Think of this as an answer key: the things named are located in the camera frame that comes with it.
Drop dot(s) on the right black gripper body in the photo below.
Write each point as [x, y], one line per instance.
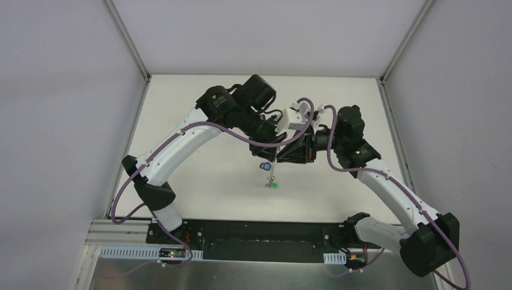
[308, 145]

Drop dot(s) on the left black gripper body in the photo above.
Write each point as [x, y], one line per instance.
[268, 141]

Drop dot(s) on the blue key tag with key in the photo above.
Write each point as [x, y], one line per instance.
[265, 166]

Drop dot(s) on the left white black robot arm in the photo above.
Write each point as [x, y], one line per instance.
[240, 106]

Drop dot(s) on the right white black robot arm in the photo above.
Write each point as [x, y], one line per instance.
[425, 239]

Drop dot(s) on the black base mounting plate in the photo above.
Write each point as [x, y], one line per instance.
[252, 241]

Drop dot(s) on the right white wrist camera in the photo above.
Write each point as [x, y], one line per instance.
[317, 117]

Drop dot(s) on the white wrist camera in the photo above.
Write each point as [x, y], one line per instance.
[294, 117]
[317, 117]

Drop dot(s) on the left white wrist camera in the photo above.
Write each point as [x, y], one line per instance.
[294, 117]

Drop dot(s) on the right white cable duct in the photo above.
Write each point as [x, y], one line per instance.
[338, 258]

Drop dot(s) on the white cable duct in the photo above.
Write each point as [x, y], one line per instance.
[148, 253]
[338, 258]

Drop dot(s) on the left white cable duct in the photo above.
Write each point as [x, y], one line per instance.
[148, 253]

